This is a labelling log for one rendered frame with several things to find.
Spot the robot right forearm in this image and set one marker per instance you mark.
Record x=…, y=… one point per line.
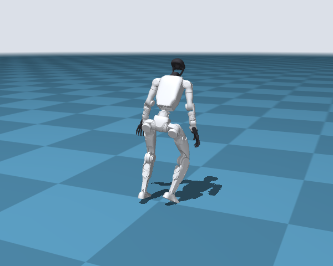
x=192, y=118

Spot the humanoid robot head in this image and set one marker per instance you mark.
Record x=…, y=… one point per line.
x=177, y=64

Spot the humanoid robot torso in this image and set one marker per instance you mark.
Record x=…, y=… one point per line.
x=169, y=92

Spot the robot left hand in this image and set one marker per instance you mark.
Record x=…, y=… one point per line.
x=139, y=129

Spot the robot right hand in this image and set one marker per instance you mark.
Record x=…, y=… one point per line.
x=196, y=136

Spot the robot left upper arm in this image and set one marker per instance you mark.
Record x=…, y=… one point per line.
x=152, y=92

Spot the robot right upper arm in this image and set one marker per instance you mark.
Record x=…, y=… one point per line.
x=188, y=94

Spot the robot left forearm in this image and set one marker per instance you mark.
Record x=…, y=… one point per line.
x=146, y=112

